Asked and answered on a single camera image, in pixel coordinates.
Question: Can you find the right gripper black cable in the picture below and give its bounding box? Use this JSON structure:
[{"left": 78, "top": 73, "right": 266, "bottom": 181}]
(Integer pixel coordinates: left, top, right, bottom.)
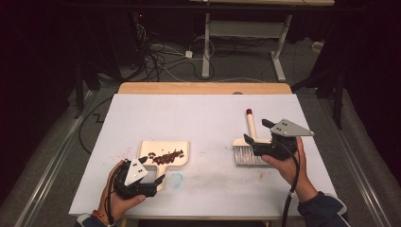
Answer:
[{"left": 274, "top": 141, "right": 301, "bottom": 227}]

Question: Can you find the pile of red beans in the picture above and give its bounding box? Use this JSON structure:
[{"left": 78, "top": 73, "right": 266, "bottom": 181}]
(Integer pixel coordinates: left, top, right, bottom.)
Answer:
[{"left": 148, "top": 148, "right": 185, "bottom": 166}]

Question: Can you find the cream plastic dustpan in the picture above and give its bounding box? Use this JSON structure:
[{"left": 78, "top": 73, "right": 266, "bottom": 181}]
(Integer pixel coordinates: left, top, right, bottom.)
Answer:
[{"left": 137, "top": 139, "right": 190, "bottom": 192}]

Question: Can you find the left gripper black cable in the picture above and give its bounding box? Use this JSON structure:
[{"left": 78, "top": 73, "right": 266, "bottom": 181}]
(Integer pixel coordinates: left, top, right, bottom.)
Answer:
[{"left": 103, "top": 163, "right": 128, "bottom": 227}]

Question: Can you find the white table mat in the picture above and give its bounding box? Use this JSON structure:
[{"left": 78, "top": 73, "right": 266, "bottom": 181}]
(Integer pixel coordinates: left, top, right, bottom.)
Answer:
[{"left": 68, "top": 93, "right": 338, "bottom": 218}]

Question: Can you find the person's right hand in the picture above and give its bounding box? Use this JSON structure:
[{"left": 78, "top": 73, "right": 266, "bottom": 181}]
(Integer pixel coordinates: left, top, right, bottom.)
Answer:
[{"left": 260, "top": 135, "right": 319, "bottom": 202}]

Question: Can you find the black floor cable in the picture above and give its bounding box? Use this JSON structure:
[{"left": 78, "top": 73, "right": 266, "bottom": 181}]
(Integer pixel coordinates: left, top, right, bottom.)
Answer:
[{"left": 78, "top": 96, "right": 113, "bottom": 156}]

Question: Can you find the black stand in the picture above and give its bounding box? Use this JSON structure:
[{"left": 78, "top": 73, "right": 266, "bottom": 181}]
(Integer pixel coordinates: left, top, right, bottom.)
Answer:
[
  {"left": 291, "top": 61, "right": 345, "bottom": 131},
  {"left": 73, "top": 61, "right": 87, "bottom": 120}
]

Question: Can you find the cream brush with red cap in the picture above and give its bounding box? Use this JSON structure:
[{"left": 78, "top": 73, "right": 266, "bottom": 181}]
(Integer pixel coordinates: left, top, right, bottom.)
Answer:
[{"left": 232, "top": 108, "right": 273, "bottom": 167}]

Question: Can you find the bundle of floor cables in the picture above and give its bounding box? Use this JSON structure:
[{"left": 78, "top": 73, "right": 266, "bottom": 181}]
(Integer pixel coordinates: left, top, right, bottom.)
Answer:
[{"left": 133, "top": 23, "right": 217, "bottom": 82}]

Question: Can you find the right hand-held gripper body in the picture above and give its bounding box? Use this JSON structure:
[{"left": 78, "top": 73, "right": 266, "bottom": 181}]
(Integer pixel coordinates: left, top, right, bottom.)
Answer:
[{"left": 252, "top": 118, "right": 315, "bottom": 162}]

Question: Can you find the orange bracelet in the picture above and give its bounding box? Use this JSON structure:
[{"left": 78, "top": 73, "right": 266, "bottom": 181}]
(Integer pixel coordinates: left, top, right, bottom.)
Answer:
[{"left": 92, "top": 209, "right": 111, "bottom": 222}]

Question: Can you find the metal floor rail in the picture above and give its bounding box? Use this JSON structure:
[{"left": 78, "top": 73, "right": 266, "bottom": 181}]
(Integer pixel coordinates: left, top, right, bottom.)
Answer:
[
  {"left": 12, "top": 90, "right": 97, "bottom": 227},
  {"left": 315, "top": 94, "right": 393, "bottom": 227}
]

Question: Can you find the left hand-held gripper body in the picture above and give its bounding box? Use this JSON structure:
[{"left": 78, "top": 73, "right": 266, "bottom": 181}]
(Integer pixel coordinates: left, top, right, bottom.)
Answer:
[{"left": 113, "top": 157, "right": 159, "bottom": 201}]

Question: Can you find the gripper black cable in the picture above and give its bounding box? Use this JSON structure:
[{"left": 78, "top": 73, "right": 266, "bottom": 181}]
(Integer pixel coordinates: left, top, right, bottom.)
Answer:
[
  {"left": 103, "top": 163, "right": 128, "bottom": 227},
  {"left": 274, "top": 141, "right": 301, "bottom": 227}
]

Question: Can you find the wooden table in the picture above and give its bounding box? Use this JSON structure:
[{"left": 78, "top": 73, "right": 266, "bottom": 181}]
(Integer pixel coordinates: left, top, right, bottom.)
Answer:
[{"left": 117, "top": 81, "right": 293, "bottom": 96}]

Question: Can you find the white metal frame desk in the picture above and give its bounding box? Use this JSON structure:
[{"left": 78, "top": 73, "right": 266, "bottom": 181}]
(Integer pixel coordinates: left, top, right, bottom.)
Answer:
[{"left": 188, "top": 0, "right": 336, "bottom": 83}]

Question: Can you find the person's left hand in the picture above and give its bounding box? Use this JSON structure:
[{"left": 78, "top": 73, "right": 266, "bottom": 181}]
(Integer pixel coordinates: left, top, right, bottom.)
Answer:
[{"left": 97, "top": 160, "right": 147, "bottom": 223}]

